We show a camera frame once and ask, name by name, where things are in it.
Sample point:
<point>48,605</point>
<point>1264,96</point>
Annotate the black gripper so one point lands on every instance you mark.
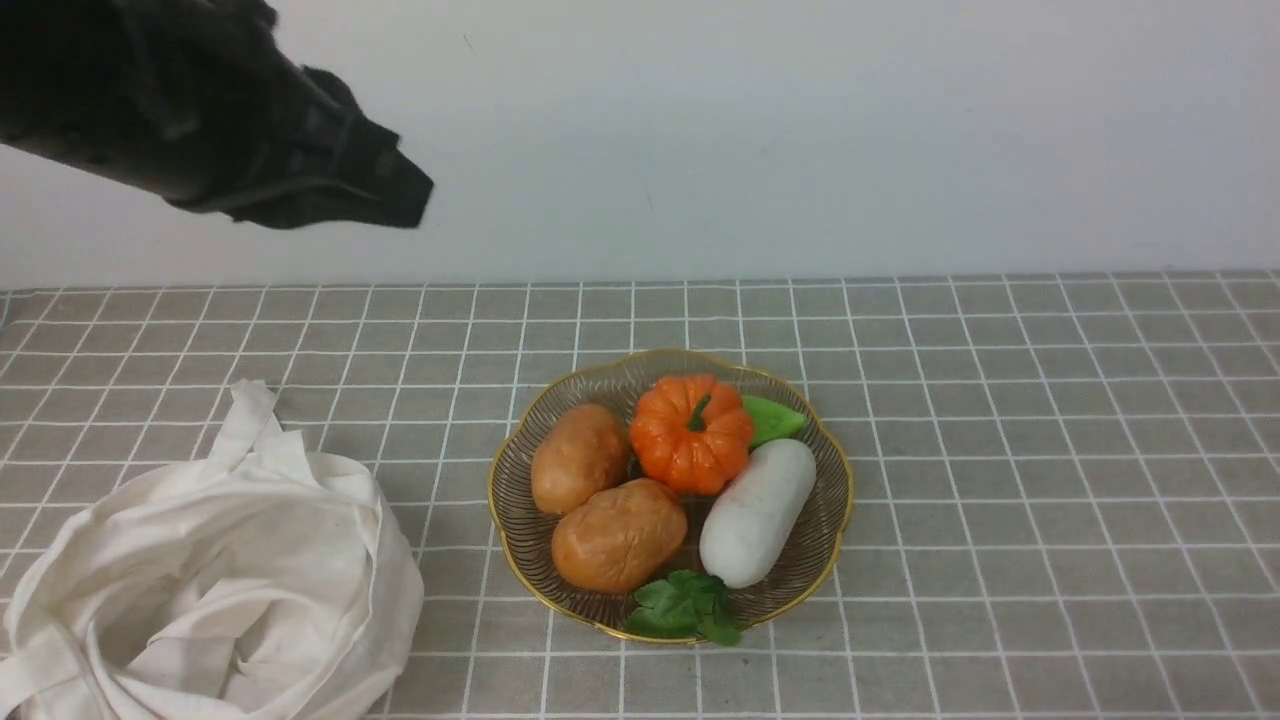
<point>193,102</point>

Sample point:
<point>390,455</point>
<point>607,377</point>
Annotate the white cloth bag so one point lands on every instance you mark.
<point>262,582</point>

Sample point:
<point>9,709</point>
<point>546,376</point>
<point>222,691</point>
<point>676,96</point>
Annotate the orange toy pumpkin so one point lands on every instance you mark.
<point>692,433</point>

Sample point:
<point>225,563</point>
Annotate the brown toy potato upper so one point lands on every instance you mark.
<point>587,451</point>

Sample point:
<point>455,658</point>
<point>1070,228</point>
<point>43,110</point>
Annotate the brown toy potato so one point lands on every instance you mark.
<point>620,538</point>
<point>587,451</point>

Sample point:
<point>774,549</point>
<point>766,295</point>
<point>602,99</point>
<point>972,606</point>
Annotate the gold-rimmed glass plate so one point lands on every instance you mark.
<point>525,533</point>

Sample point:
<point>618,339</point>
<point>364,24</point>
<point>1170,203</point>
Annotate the brown toy potato lower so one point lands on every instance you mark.
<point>620,538</point>

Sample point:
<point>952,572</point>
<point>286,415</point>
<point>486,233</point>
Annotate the green toy cucumber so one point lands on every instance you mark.
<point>771,420</point>

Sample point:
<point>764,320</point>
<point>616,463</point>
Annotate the white toy radish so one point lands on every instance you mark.
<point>747,527</point>

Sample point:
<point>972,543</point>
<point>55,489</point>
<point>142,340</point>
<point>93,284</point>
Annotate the green radish leaves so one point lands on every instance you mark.
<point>685,605</point>

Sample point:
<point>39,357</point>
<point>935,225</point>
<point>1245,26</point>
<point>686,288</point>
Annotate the grey checked tablecloth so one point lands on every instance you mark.
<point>1066,485</point>

